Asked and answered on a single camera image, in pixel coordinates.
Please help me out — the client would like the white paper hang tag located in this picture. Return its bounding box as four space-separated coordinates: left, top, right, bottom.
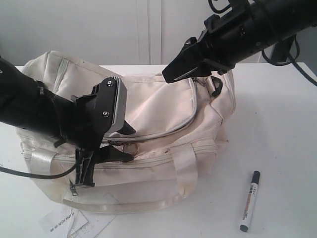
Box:
39 207 116 238

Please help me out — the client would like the cream fabric duffel bag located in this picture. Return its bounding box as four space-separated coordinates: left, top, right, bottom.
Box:
16 51 236 214

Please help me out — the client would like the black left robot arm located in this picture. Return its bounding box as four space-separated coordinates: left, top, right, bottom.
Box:
0 59 135 187

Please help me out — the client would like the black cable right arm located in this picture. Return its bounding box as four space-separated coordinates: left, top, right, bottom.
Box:
208 0 317 86

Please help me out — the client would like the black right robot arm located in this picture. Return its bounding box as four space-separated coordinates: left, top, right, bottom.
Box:
162 0 317 83

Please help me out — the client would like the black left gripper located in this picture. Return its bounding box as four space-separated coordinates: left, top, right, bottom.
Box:
52 99 136 187

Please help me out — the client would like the white whiteboard marker black cap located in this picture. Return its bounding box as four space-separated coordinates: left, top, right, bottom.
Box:
240 171 261 233

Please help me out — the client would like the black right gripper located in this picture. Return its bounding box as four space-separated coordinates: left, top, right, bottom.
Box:
162 9 250 83

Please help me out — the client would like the gold zipper pull ring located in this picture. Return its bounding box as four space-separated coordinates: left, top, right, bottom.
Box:
122 144 140 157

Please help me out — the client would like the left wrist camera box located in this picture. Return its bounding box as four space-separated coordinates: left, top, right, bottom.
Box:
71 75 129 136

